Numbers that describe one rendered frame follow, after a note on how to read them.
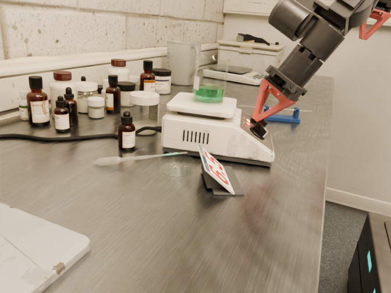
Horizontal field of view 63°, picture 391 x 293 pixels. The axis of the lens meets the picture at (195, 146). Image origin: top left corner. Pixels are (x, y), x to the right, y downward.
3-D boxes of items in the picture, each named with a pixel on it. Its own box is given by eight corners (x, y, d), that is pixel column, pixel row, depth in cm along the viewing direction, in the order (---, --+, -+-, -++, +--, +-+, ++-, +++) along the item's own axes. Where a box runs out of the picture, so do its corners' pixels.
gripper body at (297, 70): (262, 72, 55) (291, 36, 52) (276, 78, 64) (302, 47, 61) (291, 96, 53) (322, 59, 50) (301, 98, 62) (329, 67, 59)
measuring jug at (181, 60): (210, 88, 115) (214, 45, 109) (178, 89, 109) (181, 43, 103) (187, 78, 130) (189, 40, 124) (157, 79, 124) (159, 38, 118)
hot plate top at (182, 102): (237, 103, 64) (237, 98, 64) (234, 119, 53) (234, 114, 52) (178, 95, 65) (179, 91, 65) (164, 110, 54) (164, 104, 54)
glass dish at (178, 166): (198, 177, 49) (199, 164, 48) (163, 181, 47) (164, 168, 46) (185, 163, 54) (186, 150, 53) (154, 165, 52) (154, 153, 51)
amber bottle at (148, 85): (136, 98, 92) (137, 59, 88) (146, 96, 96) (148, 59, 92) (147, 101, 90) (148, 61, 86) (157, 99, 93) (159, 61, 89)
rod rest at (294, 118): (295, 119, 86) (298, 106, 85) (299, 123, 83) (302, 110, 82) (259, 116, 85) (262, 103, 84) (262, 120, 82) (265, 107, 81)
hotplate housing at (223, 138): (268, 143, 66) (275, 106, 63) (272, 170, 54) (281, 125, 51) (165, 129, 69) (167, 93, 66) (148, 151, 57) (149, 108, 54)
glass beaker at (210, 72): (220, 110, 56) (226, 60, 53) (186, 104, 57) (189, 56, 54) (228, 102, 62) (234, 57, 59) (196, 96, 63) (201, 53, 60)
